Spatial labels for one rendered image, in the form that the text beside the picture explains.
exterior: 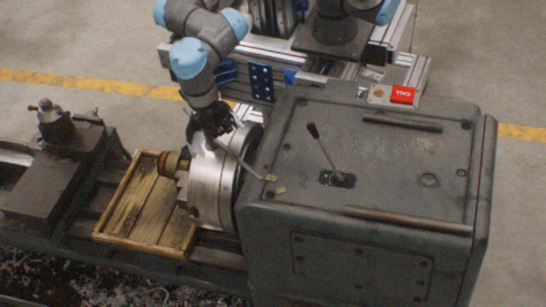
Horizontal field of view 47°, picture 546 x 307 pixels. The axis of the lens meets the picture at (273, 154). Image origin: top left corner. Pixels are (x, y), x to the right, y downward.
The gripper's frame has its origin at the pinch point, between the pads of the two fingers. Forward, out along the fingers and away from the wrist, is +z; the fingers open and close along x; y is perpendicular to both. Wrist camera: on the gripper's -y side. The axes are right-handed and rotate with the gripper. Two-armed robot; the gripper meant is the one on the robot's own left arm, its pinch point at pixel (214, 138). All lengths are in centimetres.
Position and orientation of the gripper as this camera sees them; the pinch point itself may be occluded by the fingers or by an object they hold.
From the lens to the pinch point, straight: 158.4
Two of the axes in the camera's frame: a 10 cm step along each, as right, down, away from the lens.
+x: 7.6, -6.0, 2.5
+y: 6.4, 6.1, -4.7
